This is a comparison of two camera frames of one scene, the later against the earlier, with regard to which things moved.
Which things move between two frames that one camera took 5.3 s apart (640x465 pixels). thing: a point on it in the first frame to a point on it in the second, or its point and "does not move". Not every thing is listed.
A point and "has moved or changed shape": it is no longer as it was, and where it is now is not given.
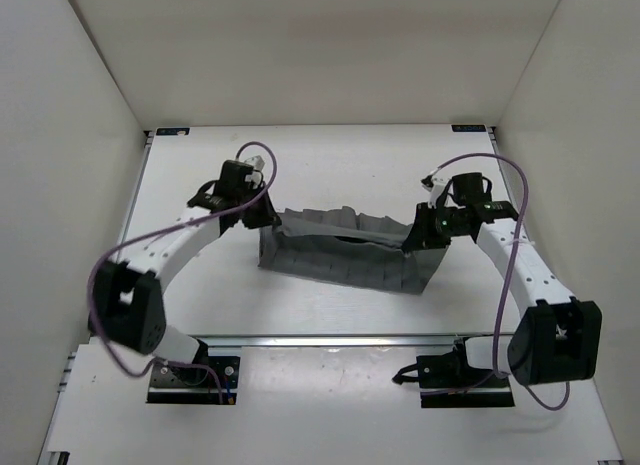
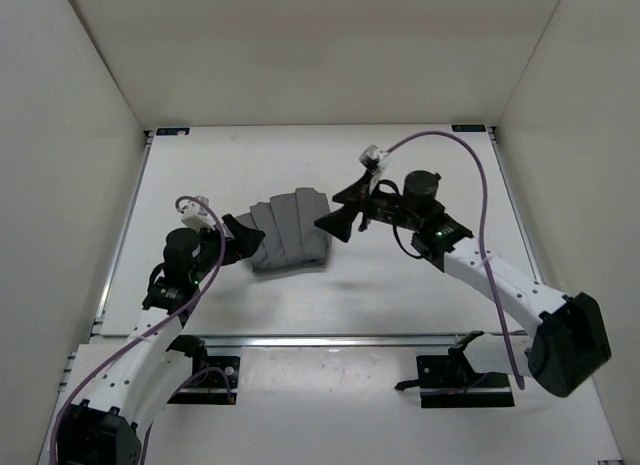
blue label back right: [468, 128] does not move
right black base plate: [447, 381] does not move
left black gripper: [268, 214] to [245, 242]
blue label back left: [171, 131] does not move
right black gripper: [421, 237] to [341, 220]
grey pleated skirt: [341, 244] has moved or changed shape
